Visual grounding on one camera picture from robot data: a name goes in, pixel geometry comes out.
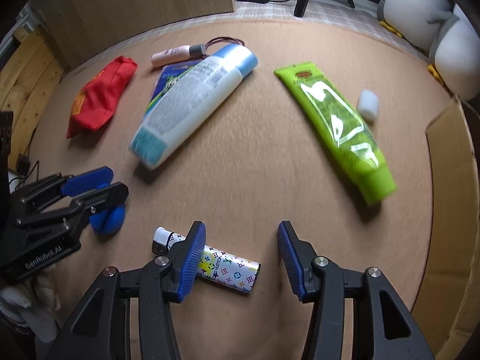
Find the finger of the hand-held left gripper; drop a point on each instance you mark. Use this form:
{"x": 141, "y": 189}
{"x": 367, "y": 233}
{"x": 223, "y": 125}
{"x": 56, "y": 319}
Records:
{"x": 112, "y": 193}
{"x": 86, "y": 180}

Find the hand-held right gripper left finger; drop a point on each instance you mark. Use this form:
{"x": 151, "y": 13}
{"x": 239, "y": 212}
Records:
{"x": 193, "y": 262}

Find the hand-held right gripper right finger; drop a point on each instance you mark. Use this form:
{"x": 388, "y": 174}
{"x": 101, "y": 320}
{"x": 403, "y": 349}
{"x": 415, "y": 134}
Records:
{"x": 290, "y": 262}

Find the blue round plastic object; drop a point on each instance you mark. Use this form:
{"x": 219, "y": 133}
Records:
{"x": 108, "y": 219}

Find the white patterned lighter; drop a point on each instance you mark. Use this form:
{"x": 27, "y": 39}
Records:
{"x": 232, "y": 273}

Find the red fabric pouch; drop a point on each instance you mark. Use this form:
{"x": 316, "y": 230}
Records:
{"x": 97, "y": 97}

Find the white bottle with blue cap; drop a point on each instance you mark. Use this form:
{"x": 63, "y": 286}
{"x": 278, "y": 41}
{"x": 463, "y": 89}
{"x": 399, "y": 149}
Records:
{"x": 187, "y": 97}

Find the blue printed packet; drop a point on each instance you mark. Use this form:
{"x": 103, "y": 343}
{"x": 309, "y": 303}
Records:
{"x": 167, "y": 80}

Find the green tube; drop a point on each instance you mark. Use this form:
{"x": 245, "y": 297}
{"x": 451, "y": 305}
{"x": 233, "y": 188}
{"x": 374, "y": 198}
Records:
{"x": 337, "y": 127}

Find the small pink tube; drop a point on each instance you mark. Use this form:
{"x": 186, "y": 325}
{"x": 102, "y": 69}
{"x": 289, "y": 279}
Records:
{"x": 172, "y": 54}

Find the cardboard box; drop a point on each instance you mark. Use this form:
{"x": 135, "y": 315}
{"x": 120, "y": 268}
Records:
{"x": 450, "y": 195}

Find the small white cube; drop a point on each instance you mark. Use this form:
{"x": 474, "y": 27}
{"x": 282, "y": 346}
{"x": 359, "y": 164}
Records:
{"x": 368, "y": 105}

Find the person's left hand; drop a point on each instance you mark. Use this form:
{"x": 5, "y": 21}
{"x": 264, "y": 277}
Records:
{"x": 30, "y": 303}

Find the black charger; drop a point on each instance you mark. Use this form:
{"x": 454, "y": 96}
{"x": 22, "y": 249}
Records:
{"x": 24, "y": 163}

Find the wooden headboard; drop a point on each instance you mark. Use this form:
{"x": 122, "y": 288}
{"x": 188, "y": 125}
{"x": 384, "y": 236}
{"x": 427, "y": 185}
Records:
{"x": 26, "y": 71}

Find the wooden wardrobe panel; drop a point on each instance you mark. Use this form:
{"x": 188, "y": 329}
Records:
{"x": 131, "y": 7}

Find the small penguin plush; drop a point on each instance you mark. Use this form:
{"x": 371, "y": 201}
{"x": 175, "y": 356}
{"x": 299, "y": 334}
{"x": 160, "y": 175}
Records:
{"x": 457, "y": 60}

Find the large penguin plush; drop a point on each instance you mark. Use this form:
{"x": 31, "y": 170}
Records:
{"x": 412, "y": 7}

